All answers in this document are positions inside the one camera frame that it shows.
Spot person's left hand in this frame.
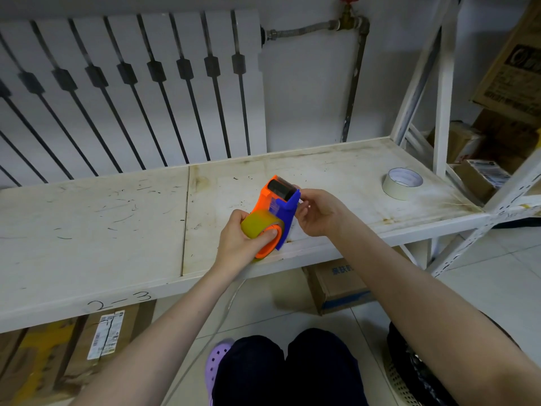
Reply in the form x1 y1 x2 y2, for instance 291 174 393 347
213 209 280 275

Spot person's right hand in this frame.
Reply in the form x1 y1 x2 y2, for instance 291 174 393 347
294 188 352 238

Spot orange blue tape dispenser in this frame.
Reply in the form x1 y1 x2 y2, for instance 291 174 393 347
241 175 301 261

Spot yellow tape roll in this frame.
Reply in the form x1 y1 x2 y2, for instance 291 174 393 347
241 209 285 241

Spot white tape roll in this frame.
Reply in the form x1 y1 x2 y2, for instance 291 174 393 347
382 167 424 201

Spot person's left forearm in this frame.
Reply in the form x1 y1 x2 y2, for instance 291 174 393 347
72 264 237 406

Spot person's right forearm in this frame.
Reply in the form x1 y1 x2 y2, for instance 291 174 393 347
327 211 541 406

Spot person's left leg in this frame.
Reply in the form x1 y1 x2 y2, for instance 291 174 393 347
211 335 286 406

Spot person's leg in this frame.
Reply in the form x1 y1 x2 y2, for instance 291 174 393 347
211 335 286 406
286 328 369 406

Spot person's right leg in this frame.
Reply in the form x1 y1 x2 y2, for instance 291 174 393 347
286 328 369 406

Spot blue striped cardboard box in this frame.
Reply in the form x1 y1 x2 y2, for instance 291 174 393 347
302 248 411 316

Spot purple clog shoe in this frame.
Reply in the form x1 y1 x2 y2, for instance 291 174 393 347
205 338 236 406

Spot white labelled long cardboard box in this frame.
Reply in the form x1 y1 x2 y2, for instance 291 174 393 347
63 299 157 385

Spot grey metal pipe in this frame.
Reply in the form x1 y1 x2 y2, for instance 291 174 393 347
261 15 371 143

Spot white metal shelf rack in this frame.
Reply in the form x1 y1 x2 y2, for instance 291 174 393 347
0 0 493 334

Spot white radiator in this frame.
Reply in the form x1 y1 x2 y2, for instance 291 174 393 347
0 9 268 189

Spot small brown cardboard box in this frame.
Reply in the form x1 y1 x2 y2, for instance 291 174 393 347
427 121 487 164

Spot small labelled cardboard parcel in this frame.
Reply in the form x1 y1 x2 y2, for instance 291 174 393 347
452 159 512 204

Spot black bin bag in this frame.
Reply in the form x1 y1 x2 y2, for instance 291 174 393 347
387 312 521 406

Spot beige mesh waste basket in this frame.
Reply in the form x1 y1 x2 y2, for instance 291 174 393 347
382 355 417 406

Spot white perforated shelf rack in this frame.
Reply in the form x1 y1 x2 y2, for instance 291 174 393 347
427 147 541 277

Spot black flat mat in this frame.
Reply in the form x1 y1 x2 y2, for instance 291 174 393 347
492 217 541 230

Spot dark brown cardboard box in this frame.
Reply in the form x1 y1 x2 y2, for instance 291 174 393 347
471 108 540 174

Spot yellow taped cardboard box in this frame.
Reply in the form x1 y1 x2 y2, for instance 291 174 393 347
0 317 79 404

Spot plain brown cardboard box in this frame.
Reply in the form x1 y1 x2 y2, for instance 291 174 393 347
0 329 27 368

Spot white floor cable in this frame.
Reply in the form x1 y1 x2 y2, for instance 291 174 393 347
165 279 247 406

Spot brass valve red handle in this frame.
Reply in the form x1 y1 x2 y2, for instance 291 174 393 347
338 0 360 31

